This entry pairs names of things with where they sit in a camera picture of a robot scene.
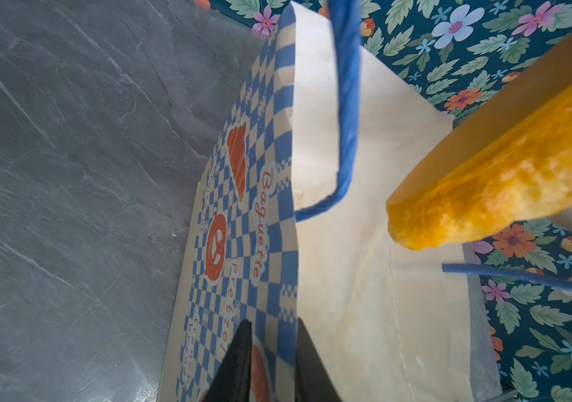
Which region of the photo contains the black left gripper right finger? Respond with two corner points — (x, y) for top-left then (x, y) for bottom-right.
(294, 318), (341, 402)

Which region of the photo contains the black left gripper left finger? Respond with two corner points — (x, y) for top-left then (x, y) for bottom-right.
(202, 319), (252, 402)

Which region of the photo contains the yellow mango shaped bread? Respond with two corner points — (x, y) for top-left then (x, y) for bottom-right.
(387, 33), (572, 251)

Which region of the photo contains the blue checkered paper bag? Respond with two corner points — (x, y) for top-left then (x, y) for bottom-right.
(158, 1), (572, 401)

